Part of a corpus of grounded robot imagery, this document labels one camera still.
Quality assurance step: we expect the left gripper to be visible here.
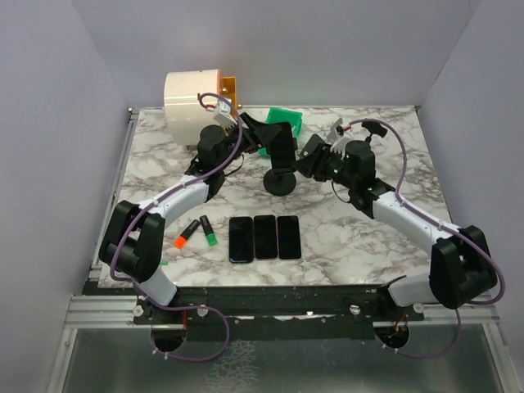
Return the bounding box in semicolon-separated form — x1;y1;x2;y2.
217;112;280;171

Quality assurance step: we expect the black front mounting rail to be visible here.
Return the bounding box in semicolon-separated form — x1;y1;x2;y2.
133;284;423;341

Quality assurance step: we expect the green highlighter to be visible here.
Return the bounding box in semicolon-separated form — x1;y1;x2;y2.
200;215;218;246

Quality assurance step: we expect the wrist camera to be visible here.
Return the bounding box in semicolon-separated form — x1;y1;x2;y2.
327;124;351;156
213;99;236;129

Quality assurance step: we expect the black phone stand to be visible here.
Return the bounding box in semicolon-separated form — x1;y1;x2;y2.
361;120;387;144
263;169;296;197

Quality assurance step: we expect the orange drawer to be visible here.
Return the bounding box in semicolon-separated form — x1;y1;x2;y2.
220;76;242;109

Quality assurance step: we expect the green plastic bin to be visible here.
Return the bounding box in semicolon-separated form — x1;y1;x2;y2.
259;107;302;156

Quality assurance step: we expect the brown base phone stand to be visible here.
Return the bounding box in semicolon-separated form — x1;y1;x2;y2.
299;133;326;158

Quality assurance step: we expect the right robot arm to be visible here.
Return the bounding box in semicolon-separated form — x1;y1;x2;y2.
294;135;498;320

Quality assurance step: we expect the white round drawer cabinet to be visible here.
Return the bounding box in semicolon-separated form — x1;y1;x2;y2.
164;69;222;147

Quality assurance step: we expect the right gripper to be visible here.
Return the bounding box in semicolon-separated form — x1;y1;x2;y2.
292;142;357;189

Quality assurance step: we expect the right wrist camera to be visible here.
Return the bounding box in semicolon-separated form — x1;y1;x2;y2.
327;124;351;156

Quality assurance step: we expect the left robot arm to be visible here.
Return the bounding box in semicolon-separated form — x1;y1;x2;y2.
98;113;292;323

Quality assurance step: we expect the black phone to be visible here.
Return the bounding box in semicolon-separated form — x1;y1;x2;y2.
228;216;255;264

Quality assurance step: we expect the orange highlighter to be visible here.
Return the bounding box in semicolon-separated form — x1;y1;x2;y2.
174;219;201;250

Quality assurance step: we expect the white folding phone stand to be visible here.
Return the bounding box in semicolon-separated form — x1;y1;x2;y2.
327;117;345;143

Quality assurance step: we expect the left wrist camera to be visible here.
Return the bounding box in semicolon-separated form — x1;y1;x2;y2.
213;99;236;129

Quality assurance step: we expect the purple edged phone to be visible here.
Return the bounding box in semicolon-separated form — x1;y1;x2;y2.
254;215;278;260

